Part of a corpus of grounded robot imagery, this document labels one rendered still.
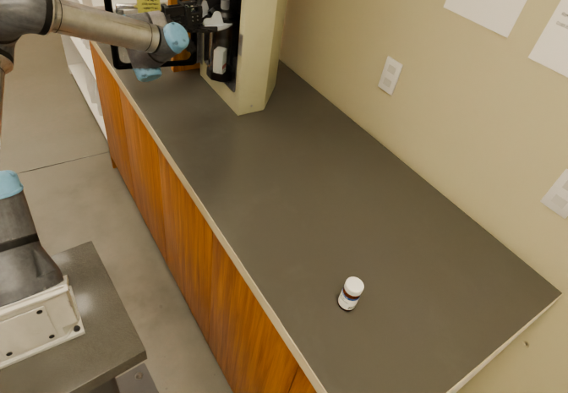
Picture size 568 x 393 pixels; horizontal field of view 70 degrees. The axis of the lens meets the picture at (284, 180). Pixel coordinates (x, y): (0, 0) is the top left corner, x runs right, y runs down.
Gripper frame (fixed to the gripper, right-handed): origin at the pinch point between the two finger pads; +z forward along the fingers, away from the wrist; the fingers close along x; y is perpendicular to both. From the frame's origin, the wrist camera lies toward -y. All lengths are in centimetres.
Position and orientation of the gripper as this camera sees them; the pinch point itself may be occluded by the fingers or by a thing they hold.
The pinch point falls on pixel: (222, 20)
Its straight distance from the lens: 144.9
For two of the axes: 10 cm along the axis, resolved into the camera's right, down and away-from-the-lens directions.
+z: 8.3, -3.2, 4.5
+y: 0.9, -7.2, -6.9
